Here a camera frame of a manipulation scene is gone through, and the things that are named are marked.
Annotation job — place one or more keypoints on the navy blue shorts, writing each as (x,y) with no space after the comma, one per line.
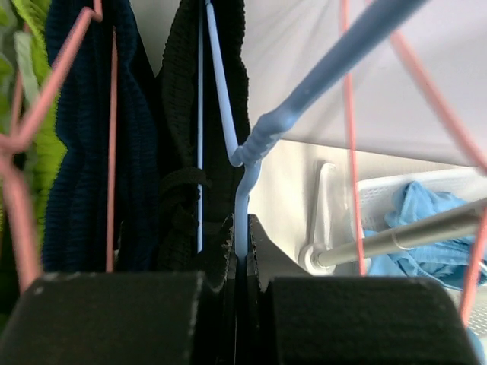
(76,212)

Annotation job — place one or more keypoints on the light blue wire hanger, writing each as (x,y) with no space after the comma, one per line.
(377,22)

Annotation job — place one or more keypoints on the black shorts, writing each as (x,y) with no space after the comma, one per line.
(175,182)

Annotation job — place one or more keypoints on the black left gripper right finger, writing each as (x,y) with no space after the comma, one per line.
(296,318)

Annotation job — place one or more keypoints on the white clothes rack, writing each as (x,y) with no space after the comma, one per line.
(332,242)

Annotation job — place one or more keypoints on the white plastic mesh basket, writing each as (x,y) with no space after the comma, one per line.
(404,199)

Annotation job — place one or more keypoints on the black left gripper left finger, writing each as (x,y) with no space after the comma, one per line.
(172,317)

